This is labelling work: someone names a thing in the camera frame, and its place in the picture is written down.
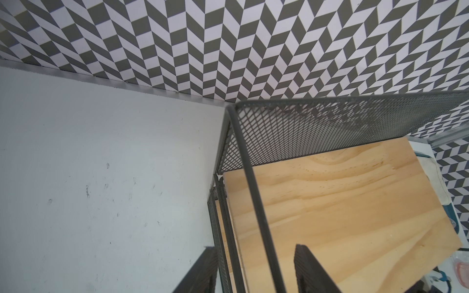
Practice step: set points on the beige folded cloth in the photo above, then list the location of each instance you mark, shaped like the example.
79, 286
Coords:
434, 175

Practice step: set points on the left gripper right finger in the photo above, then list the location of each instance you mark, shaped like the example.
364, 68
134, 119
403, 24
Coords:
311, 276

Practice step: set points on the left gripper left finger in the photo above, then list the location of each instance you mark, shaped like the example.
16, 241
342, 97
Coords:
201, 278

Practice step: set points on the black wire wooden shelf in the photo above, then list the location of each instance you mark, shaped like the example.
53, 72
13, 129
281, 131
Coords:
338, 175

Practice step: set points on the teal plastic tray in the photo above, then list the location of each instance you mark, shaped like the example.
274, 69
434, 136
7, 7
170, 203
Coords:
452, 217

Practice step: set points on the pink plastic cup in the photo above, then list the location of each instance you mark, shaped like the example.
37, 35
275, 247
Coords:
461, 267

